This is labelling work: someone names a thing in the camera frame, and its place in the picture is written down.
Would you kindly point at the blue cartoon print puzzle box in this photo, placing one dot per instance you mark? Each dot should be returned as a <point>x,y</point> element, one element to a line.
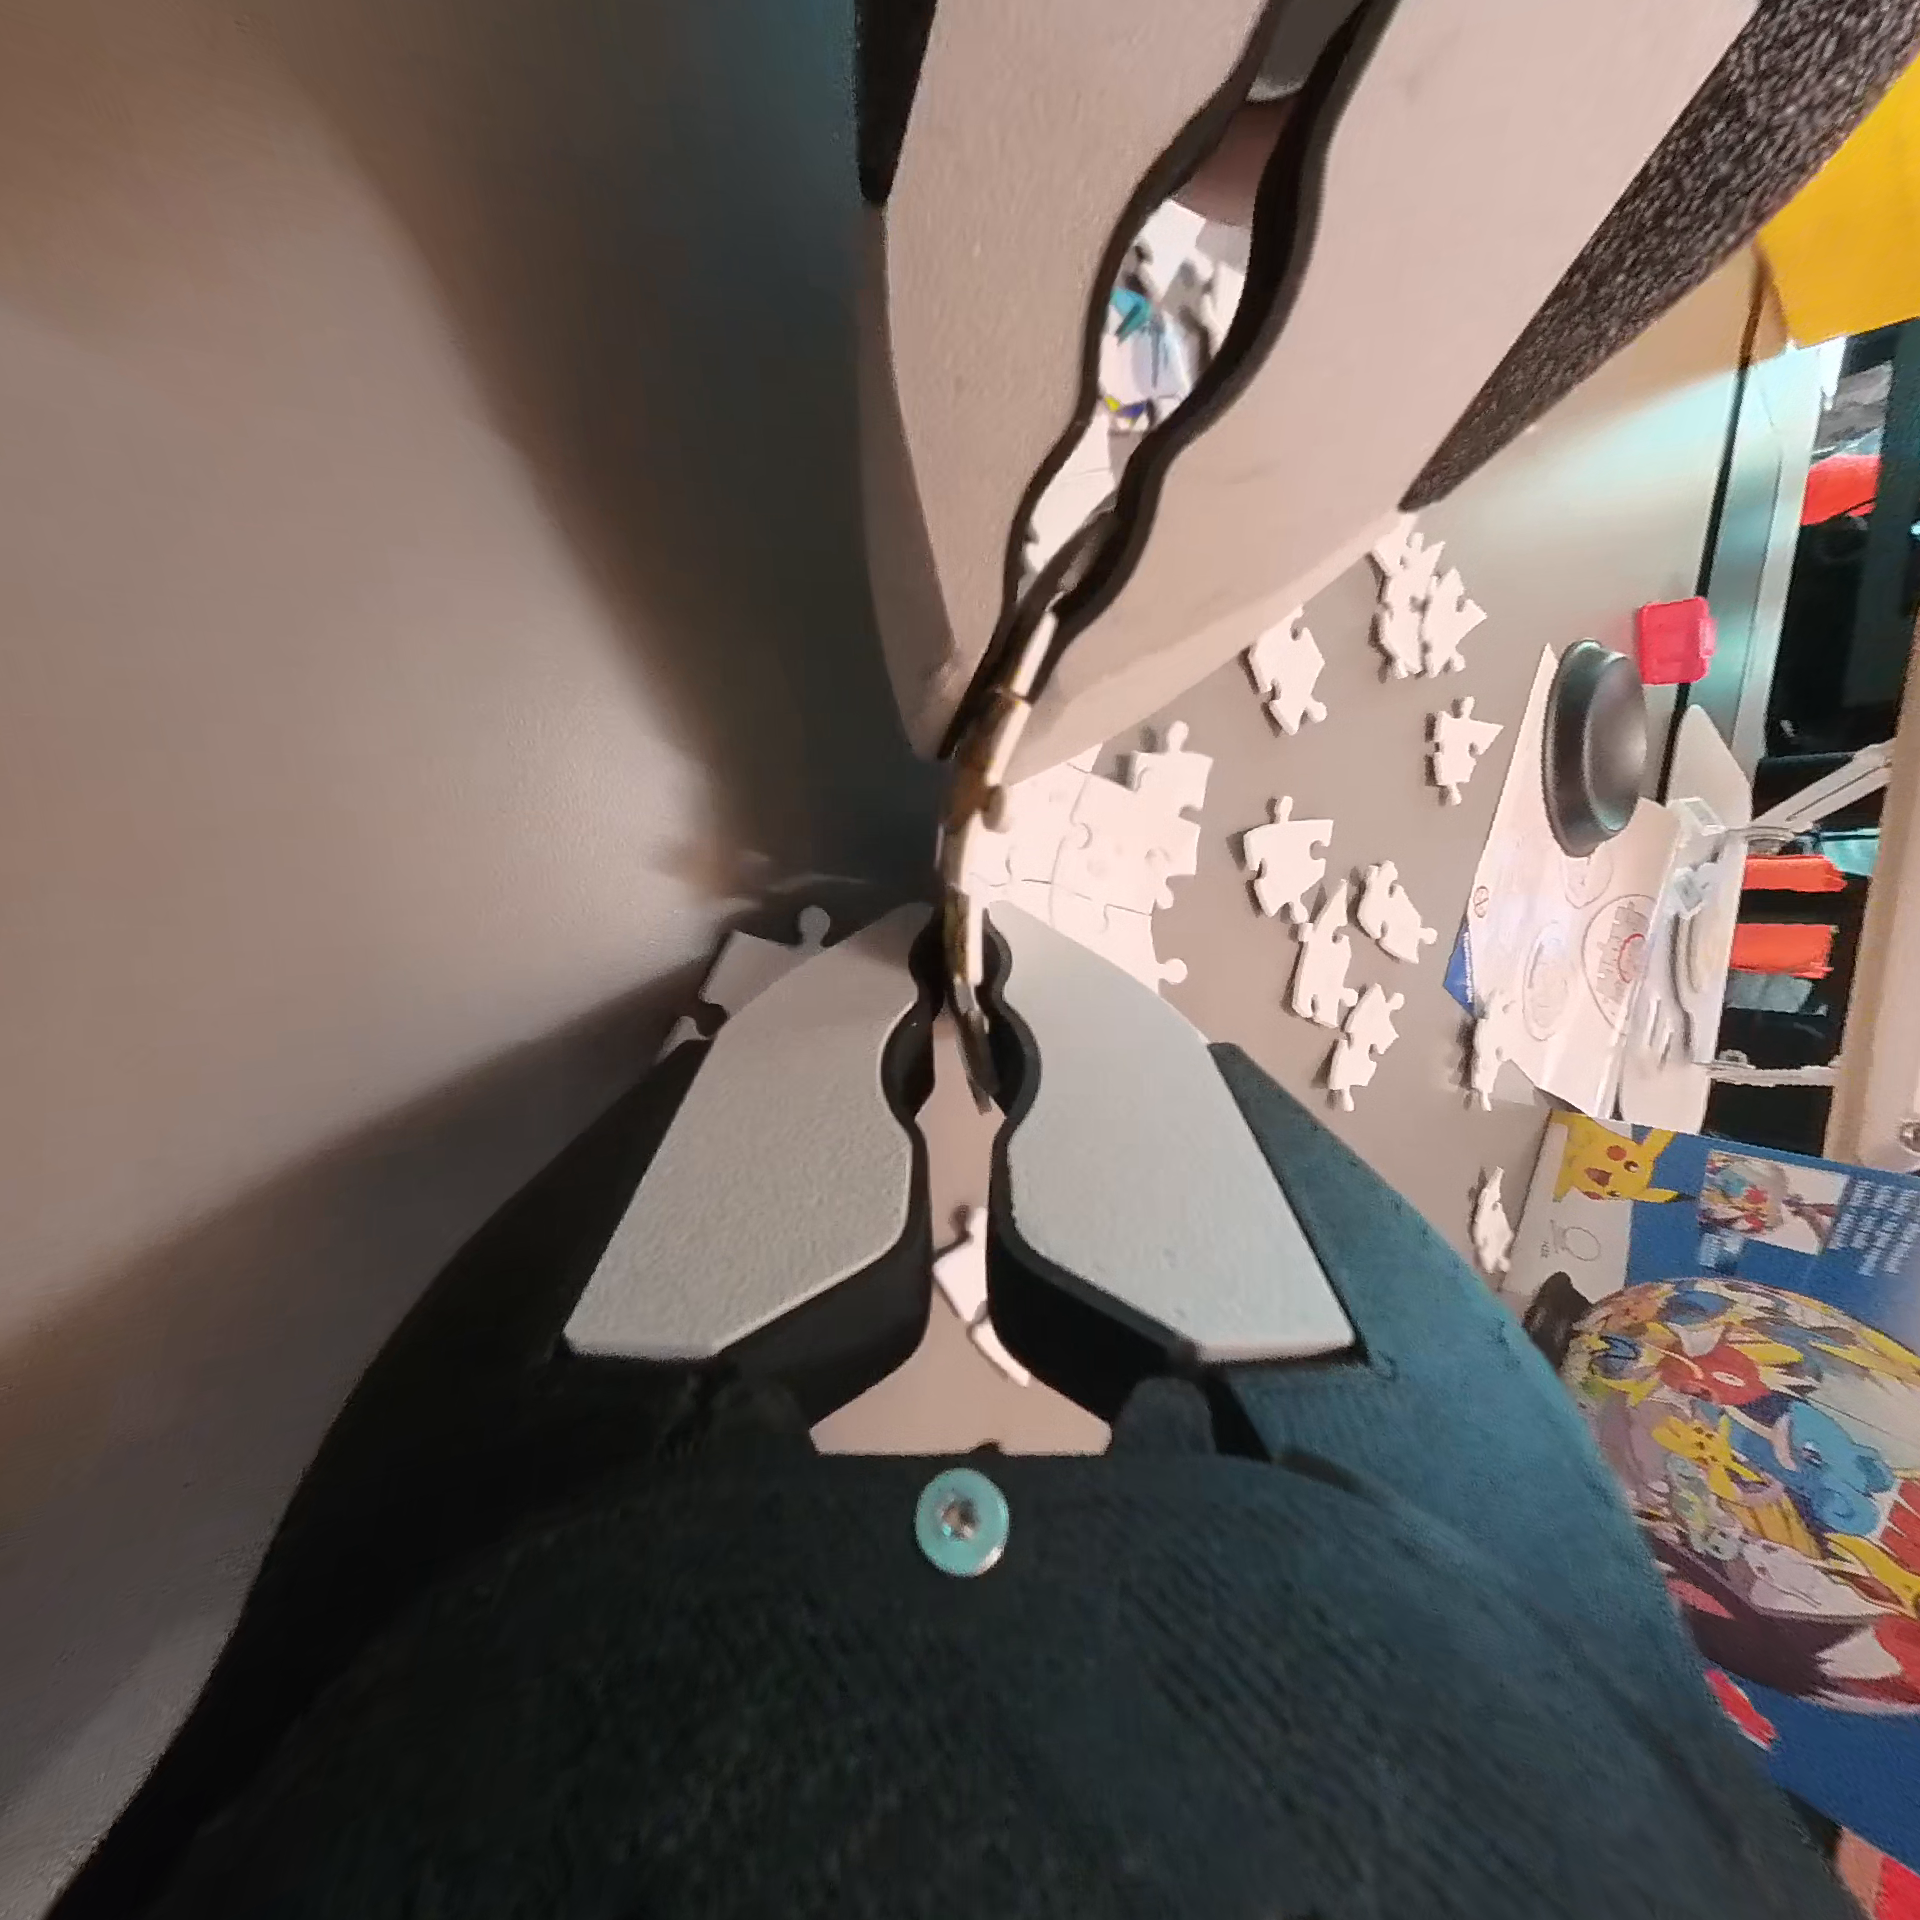
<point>1770,1425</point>

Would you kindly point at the black dome stand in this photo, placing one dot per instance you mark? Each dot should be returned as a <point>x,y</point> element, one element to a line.
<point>1598,751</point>

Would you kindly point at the scattered loose white puzzle pieces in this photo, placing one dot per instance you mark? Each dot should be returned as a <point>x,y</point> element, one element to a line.
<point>1290,862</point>

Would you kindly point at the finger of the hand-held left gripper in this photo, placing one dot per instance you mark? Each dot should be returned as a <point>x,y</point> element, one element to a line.
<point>1004,271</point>
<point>1424,271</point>

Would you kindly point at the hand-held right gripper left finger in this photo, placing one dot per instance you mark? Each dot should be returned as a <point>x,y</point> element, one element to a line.
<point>765,1170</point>

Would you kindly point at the white and blue instruction leaflet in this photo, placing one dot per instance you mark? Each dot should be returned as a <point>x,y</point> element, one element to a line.
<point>1559,961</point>

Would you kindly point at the red object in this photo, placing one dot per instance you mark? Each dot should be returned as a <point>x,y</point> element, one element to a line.
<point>1848,490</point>

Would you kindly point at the yellow object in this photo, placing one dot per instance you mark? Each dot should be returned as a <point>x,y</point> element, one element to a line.
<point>1853,224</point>

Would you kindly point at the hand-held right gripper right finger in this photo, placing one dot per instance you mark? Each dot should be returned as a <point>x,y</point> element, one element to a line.
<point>1172,1184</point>

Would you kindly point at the orange block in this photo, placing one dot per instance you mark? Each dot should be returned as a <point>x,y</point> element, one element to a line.
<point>1782,950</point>
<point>1785,876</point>

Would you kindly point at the small red cube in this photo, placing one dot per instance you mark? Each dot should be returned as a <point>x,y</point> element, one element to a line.
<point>1676,643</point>

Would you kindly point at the dark shelf unit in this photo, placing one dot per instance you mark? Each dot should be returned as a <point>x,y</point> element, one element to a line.
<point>1861,616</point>

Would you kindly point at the clear plastic holder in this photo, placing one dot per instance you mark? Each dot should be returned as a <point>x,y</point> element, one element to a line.
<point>1694,930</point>

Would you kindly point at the large curved assembled puzzle section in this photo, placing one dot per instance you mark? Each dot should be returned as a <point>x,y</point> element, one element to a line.
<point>1095,856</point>

